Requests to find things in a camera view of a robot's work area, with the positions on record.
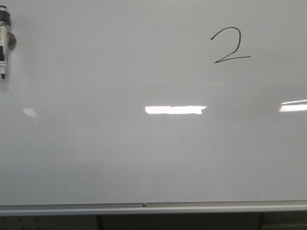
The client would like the aluminium whiteboard tray rail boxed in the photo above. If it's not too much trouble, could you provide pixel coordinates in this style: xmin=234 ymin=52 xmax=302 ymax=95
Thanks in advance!
xmin=0 ymin=200 xmax=307 ymax=217

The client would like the white whiteboard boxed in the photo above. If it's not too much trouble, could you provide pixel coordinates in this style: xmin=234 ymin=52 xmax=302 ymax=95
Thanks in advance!
xmin=0 ymin=0 xmax=307 ymax=205

